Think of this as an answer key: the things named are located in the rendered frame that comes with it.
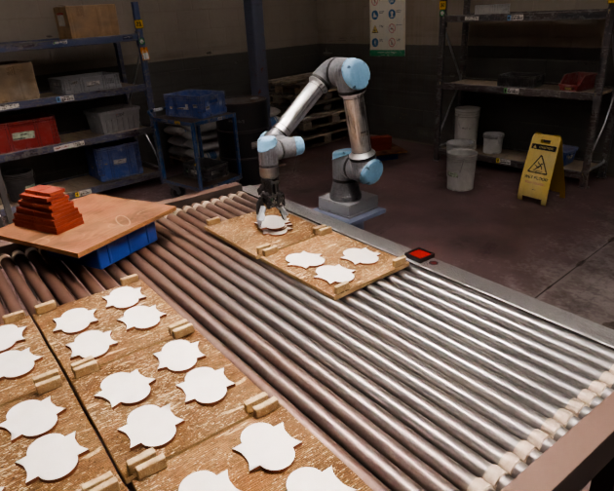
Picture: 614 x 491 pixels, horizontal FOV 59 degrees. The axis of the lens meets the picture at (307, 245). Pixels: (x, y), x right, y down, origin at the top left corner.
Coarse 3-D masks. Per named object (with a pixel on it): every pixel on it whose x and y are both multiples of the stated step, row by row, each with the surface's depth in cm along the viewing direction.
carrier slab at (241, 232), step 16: (272, 208) 243; (224, 224) 229; (240, 224) 228; (304, 224) 224; (224, 240) 216; (240, 240) 212; (256, 240) 211; (272, 240) 211; (288, 240) 210; (304, 240) 210; (256, 256) 198
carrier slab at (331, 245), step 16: (320, 240) 208; (336, 240) 207; (352, 240) 207; (272, 256) 197; (336, 256) 194; (384, 256) 192; (288, 272) 184; (304, 272) 184; (368, 272) 181; (384, 272) 181; (320, 288) 172; (352, 288) 172
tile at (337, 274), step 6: (318, 270) 183; (324, 270) 182; (330, 270) 182; (336, 270) 182; (342, 270) 182; (348, 270) 182; (354, 270) 181; (318, 276) 179; (324, 276) 178; (330, 276) 178; (336, 276) 178; (342, 276) 178; (348, 276) 178; (354, 276) 178; (330, 282) 174; (336, 282) 175; (342, 282) 174
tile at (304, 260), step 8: (288, 256) 194; (296, 256) 194; (304, 256) 193; (312, 256) 193; (320, 256) 194; (288, 264) 188; (296, 264) 188; (304, 264) 187; (312, 264) 187; (320, 264) 187
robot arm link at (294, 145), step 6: (282, 138) 210; (288, 138) 208; (294, 138) 209; (300, 138) 210; (282, 144) 205; (288, 144) 206; (294, 144) 208; (300, 144) 209; (288, 150) 206; (294, 150) 208; (300, 150) 210; (288, 156) 209
